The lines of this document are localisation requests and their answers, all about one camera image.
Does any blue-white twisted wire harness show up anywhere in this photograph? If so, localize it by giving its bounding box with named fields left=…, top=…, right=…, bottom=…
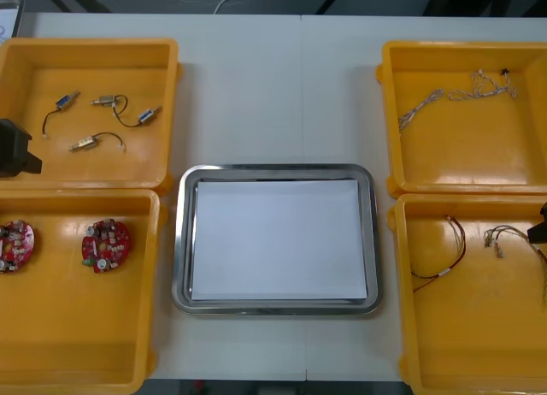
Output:
left=397, top=88, right=446, bottom=134
left=446, top=68, right=519, bottom=102

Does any yellow-orange plastic bin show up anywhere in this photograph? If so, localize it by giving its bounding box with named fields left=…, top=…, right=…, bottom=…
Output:
left=375, top=39, right=547, bottom=198
left=0, top=188, right=168, bottom=395
left=385, top=192, right=547, bottom=395
left=0, top=37, right=185, bottom=195

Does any red black green-yellow harness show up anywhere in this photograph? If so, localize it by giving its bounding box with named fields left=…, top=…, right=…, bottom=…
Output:
left=409, top=215, right=468, bottom=292
left=482, top=224, right=547, bottom=313

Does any white-label metal solenoid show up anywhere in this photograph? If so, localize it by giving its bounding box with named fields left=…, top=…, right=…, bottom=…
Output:
left=89, top=93, right=130, bottom=115
left=68, top=132, right=128, bottom=154

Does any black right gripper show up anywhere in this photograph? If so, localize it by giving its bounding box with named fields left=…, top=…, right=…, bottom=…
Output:
left=526, top=201, right=547, bottom=245

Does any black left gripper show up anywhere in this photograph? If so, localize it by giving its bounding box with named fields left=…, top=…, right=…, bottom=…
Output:
left=0, top=119, right=44, bottom=179

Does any white paper sheet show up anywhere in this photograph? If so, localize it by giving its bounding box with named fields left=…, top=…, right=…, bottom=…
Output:
left=191, top=177, right=371, bottom=303
left=0, top=9, right=21, bottom=40

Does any round red circuit board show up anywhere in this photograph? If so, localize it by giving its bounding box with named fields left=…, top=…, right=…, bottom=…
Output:
left=80, top=217, right=132, bottom=275
left=0, top=218, right=36, bottom=275

